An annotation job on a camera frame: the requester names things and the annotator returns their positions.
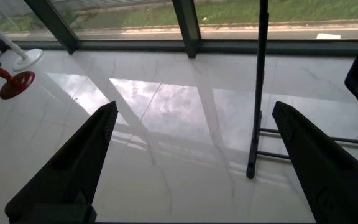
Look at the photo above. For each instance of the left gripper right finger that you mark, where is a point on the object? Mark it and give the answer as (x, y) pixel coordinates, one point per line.
(331, 180)

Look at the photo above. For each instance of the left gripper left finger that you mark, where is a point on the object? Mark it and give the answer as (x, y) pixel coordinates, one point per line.
(73, 174)

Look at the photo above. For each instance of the black clothes rack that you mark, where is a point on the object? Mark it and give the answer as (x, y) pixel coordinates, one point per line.
(259, 77)

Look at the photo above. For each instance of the window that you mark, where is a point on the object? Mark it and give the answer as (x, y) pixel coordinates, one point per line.
(188, 25)

